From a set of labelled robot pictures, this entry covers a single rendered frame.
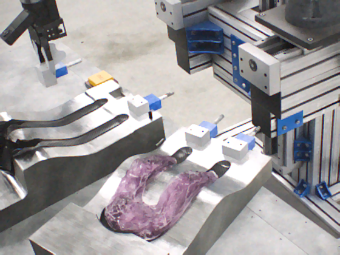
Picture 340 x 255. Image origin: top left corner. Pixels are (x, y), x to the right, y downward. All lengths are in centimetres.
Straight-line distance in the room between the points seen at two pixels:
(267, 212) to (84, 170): 44
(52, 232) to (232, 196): 37
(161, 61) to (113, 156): 217
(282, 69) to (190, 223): 49
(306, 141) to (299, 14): 65
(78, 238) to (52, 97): 75
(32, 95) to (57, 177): 54
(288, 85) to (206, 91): 172
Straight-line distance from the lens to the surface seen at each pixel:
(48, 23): 149
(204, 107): 296
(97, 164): 132
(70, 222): 110
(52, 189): 130
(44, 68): 155
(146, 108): 138
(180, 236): 107
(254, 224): 118
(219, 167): 124
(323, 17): 139
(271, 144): 200
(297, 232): 117
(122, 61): 354
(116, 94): 152
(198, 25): 177
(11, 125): 136
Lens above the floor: 166
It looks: 36 degrees down
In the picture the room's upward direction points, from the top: 9 degrees counter-clockwise
